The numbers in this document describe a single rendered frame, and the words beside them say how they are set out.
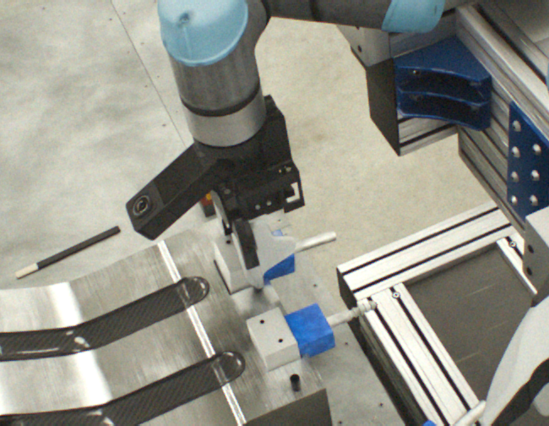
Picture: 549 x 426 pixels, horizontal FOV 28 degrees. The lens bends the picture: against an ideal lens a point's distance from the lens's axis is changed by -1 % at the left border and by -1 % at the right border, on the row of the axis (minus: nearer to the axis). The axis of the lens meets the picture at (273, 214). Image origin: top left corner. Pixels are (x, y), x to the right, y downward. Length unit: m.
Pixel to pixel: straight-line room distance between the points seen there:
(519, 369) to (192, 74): 0.58
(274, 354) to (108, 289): 0.23
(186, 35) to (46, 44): 0.78
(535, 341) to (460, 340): 1.50
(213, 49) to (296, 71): 1.81
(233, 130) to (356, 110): 1.63
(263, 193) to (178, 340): 0.19
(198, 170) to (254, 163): 0.06
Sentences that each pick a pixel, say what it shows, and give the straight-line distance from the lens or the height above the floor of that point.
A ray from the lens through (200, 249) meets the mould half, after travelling 1.23.
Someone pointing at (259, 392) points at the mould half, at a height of 0.89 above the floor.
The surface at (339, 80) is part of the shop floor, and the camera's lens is 2.70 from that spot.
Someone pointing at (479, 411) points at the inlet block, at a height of 0.86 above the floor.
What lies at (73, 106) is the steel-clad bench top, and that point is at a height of 0.80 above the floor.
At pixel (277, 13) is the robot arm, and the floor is 1.19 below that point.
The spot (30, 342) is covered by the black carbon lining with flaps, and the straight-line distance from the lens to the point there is 1.19.
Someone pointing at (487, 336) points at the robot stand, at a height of 0.21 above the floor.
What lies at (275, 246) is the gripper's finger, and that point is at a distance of 1.14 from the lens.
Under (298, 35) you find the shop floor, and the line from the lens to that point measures 2.85.
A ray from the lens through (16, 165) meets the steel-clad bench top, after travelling 1.53.
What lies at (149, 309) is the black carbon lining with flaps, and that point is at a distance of 1.21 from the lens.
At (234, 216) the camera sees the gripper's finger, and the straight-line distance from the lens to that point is 1.08.
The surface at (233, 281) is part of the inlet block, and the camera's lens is 1.17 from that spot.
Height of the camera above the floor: 1.82
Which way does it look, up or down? 49 degrees down
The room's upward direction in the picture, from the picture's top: 12 degrees counter-clockwise
